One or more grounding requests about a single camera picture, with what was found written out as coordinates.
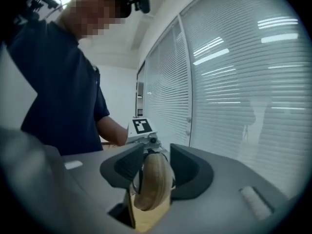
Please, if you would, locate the tan cloth pouch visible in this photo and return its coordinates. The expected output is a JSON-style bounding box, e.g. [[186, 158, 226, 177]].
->
[[130, 152, 176, 212]]

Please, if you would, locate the person's left forearm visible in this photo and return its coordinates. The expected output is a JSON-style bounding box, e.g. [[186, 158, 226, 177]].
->
[[96, 115, 129, 146]]

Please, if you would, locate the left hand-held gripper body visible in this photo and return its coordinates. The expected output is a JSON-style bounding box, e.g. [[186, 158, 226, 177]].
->
[[125, 117, 169, 156]]

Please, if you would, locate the person's head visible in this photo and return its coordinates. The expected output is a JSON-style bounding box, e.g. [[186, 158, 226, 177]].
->
[[56, 0, 132, 40]]

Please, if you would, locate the person's dark shirt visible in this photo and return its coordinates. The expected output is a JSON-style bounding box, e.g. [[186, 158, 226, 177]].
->
[[4, 20, 111, 156]]

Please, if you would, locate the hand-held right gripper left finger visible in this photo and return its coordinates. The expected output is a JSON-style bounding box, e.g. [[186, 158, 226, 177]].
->
[[0, 127, 147, 234]]

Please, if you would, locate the black body-worn device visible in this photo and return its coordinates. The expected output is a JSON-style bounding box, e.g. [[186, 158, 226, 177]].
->
[[14, 0, 61, 25]]

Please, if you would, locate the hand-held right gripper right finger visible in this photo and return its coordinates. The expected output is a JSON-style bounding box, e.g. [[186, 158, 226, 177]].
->
[[151, 142, 295, 234]]

